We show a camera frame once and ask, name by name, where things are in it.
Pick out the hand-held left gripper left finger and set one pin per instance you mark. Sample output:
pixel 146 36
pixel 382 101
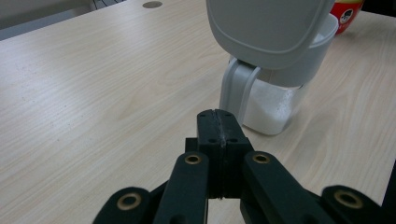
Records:
pixel 210 130

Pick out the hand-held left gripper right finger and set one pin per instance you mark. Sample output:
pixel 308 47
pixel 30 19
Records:
pixel 233 137

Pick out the red and white sugar pouch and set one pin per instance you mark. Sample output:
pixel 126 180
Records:
pixel 345 15

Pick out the grey round table grommet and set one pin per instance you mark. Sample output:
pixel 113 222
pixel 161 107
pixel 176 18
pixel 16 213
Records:
pixel 152 4

